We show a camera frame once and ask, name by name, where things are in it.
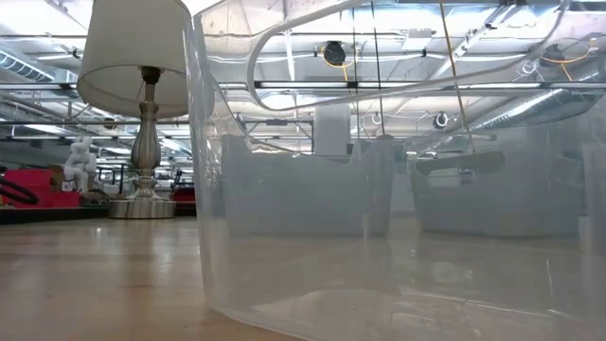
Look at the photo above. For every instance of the clear plastic basket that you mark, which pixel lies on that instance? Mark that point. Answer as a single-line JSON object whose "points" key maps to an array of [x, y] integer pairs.
{"points": [[331, 284]]}

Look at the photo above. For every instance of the red cart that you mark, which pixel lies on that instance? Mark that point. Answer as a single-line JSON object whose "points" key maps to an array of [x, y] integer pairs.
{"points": [[183, 195]]}

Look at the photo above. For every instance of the small black ceiling reel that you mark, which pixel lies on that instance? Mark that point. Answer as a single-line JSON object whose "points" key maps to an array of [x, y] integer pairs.
{"points": [[440, 120]]}

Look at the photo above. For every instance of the white shade table lamp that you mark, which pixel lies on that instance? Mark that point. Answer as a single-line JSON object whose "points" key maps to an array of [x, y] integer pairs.
{"points": [[137, 47]]}

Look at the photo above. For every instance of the cardboard box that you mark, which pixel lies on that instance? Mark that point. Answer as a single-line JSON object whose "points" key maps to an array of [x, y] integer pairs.
{"points": [[56, 176]]}

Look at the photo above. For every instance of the red crate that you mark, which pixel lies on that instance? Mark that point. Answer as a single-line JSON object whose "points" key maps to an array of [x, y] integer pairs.
{"points": [[28, 187]]}

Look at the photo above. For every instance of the long ceiling light bar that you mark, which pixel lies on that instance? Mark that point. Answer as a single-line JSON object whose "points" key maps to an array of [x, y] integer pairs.
{"points": [[38, 86]]}

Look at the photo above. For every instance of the black aluminium table frame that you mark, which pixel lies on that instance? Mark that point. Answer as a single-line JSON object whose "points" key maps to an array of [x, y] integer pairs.
{"points": [[47, 215]]}

